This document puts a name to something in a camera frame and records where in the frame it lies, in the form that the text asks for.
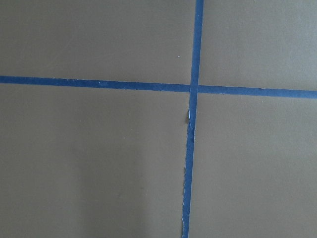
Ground blue tape strip crosswise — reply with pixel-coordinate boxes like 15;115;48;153
0;76;317;99

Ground blue tape strip lengthwise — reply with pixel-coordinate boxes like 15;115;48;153
181;0;204;238

